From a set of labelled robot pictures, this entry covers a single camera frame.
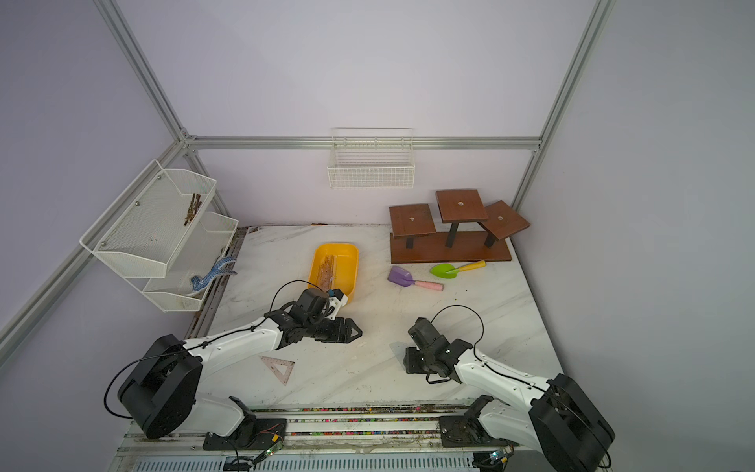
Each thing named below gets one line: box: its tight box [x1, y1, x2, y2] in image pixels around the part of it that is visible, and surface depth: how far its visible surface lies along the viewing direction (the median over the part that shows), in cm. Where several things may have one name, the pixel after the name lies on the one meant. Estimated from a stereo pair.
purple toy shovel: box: [387, 265, 445, 292], surface depth 106 cm
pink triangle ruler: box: [259, 355, 296, 387], surface depth 87 cm
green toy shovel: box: [429, 259, 487, 280], surface depth 110 cm
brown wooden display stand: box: [389, 188, 531, 264], surface depth 104 cm
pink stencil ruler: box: [319, 254, 336, 294], surface depth 107 cm
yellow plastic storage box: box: [307, 242, 360, 304], surface depth 109 cm
